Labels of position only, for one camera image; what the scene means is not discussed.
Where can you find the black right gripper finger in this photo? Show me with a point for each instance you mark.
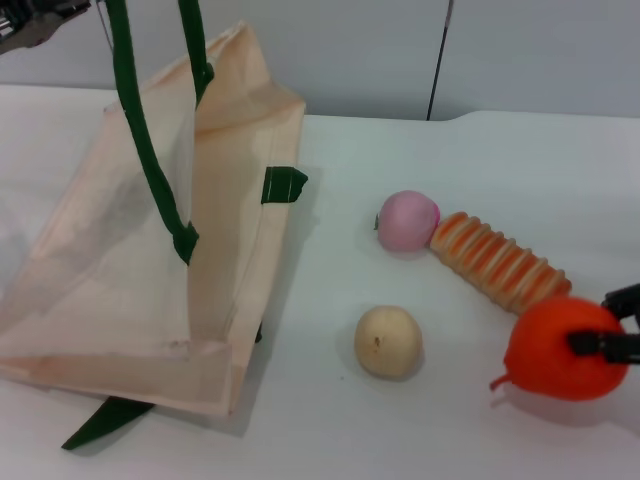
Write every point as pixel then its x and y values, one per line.
pixel 625 300
pixel 607 346

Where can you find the pink peach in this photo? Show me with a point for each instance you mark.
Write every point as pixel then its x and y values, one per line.
pixel 406 222

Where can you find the beige round fruit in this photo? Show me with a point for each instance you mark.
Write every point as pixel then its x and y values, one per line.
pixel 389 345

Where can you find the orange red fruit with stem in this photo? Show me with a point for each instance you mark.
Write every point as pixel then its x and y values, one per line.
pixel 550 350

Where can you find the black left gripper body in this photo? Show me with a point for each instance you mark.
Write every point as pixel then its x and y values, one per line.
pixel 30 22

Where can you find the orange striped bread loaf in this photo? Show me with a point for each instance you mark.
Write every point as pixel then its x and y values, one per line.
pixel 500 265

